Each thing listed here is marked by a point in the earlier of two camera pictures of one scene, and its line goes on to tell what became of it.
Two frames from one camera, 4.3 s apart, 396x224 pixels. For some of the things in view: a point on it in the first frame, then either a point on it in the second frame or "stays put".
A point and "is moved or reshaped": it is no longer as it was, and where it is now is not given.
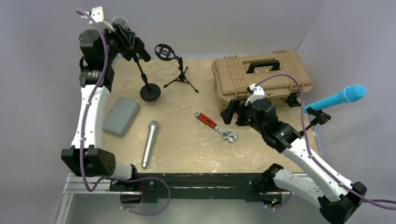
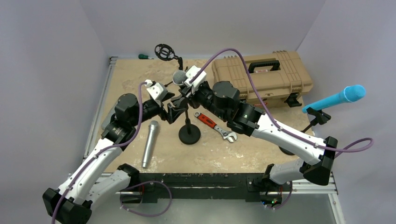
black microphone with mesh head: [138, 44] to [179, 77]
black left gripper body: [114, 43] to [150, 110]
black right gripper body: [245, 117] to [203, 96]
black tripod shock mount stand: [166, 52] stays put
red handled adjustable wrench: [226, 135] stays put
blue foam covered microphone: [350, 94] stays put
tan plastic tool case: [231, 76] stays put
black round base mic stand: [149, 92] is moved or reshaped
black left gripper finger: [128, 37] to [173, 112]
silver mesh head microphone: [153, 127] stays put
